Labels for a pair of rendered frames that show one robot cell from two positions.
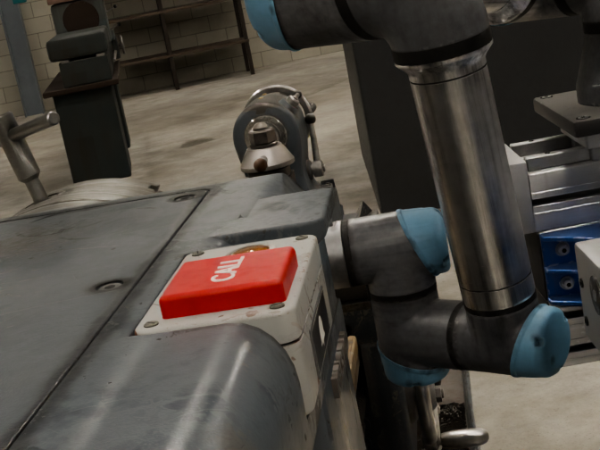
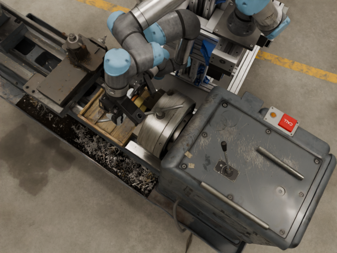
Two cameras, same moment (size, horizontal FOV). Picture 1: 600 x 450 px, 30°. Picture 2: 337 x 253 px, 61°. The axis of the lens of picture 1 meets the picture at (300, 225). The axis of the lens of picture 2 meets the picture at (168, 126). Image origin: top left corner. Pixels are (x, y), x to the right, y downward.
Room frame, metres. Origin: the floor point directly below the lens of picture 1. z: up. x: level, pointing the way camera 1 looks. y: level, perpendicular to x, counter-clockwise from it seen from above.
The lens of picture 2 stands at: (0.83, 0.65, 2.33)
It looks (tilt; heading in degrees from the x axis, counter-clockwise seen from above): 70 degrees down; 289
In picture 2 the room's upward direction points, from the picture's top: 7 degrees clockwise
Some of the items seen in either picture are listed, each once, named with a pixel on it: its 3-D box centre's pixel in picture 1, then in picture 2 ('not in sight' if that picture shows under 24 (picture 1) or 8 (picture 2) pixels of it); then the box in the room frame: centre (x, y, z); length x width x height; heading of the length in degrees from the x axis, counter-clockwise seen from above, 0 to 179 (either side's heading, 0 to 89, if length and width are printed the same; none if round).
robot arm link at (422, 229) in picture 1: (396, 248); (158, 59); (1.19, -0.10, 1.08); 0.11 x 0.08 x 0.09; 82
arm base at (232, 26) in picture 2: not in sight; (243, 17); (0.88, -0.43, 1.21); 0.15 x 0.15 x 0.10
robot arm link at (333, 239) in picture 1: (326, 254); (149, 70); (1.20, -0.02, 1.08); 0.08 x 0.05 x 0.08; 172
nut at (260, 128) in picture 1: (262, 134); (71, 36); (1.59, 0.03, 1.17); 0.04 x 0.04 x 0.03
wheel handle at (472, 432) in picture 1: (461, 438); not in sight; (1.49, -0.17, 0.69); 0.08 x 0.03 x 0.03; 82
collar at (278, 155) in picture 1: (265, 155); (73, 40); (1.59, 0.03, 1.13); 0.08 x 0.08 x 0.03
